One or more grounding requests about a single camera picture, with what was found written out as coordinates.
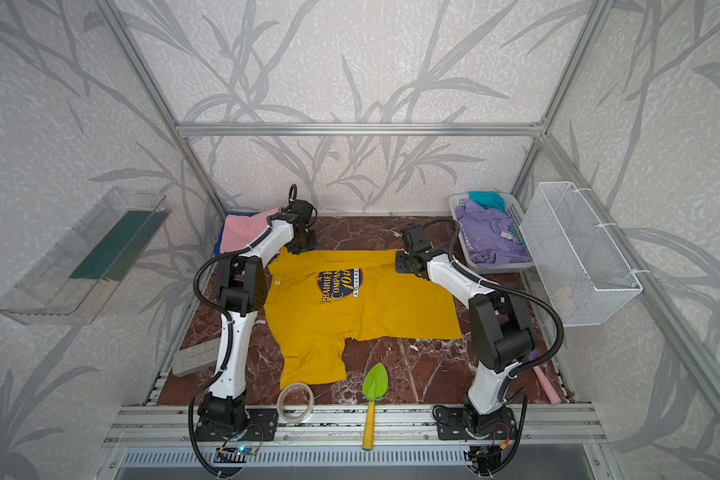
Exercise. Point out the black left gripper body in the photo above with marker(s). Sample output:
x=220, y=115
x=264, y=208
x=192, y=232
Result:
x=303, y=240

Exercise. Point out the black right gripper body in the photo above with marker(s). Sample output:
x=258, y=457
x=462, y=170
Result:
x=406, y=262

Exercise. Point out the yellow printed t-shirt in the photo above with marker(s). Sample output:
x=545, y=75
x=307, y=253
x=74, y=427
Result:
x=320, y=299

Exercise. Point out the grey plastic laundry basket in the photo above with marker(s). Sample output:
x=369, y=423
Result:
x=514, y=210

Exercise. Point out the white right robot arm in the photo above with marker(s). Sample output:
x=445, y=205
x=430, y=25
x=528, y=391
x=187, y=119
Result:
x=415, y=240

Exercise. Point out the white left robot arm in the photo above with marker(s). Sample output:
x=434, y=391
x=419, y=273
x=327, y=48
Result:
x=233, y=284

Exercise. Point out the pink folded t-shirt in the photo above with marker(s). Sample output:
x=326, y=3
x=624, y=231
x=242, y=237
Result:
x=261, y=221

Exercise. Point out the purple t-shirt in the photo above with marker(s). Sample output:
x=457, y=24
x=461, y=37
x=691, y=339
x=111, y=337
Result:
x=488, y=232

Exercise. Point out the blue folded t-shirt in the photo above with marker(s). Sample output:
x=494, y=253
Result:
x=217, y=243

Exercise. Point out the teal t-shirt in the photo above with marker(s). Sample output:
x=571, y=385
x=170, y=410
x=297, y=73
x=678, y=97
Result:
x=488, y=200

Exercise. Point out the green toy trowel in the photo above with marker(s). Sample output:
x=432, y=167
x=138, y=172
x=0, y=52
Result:
x=374, y=387

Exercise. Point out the clear tape roll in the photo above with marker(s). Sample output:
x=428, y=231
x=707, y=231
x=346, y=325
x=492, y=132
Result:
x=295, y=403

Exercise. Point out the grey rectangular block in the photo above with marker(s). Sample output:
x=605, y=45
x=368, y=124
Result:
x=195, y=358

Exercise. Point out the purple pink toy rake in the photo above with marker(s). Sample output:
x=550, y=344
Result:
x=546, y=386

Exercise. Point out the aluminium frame profile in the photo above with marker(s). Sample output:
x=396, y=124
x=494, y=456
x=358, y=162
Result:
x=697, y=360

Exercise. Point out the white wire mesh basket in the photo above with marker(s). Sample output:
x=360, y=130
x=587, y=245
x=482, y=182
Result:
x=585, y=275

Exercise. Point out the clear plastic wall shelf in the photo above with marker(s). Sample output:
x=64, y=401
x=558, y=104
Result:
x=47, y=295

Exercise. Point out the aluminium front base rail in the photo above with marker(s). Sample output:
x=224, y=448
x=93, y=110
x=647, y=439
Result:
x=337, y=425

